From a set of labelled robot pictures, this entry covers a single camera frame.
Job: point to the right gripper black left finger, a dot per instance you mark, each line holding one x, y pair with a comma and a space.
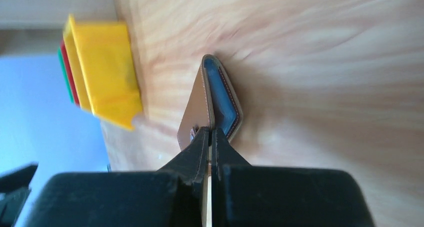
168, 197

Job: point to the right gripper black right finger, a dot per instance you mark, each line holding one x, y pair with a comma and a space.
244, 195

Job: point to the brown leather card holder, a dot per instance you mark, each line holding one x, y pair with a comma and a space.
212, 103

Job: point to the red plastic bin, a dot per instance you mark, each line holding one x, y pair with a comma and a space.
69, 73

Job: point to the yellow plastic bin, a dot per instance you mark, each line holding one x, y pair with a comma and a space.
102, 67

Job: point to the green plastic bin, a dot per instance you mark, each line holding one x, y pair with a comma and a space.
65, 76

